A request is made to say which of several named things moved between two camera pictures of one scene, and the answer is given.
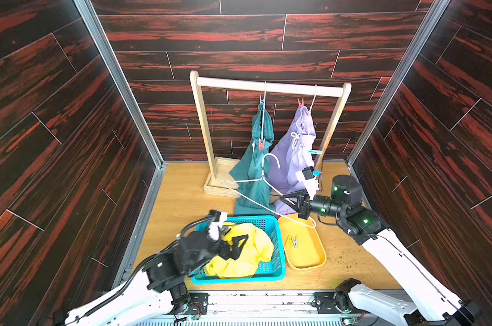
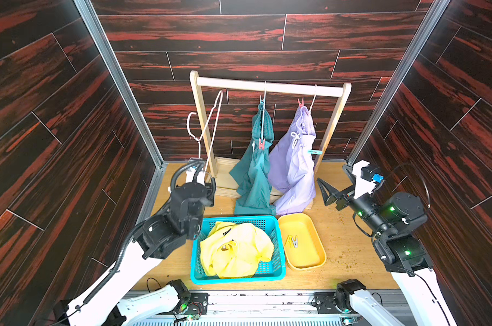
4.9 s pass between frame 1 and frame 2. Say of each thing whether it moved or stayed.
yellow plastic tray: stayed
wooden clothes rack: stayed
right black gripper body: moved
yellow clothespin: stayed
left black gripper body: moved
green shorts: stayed
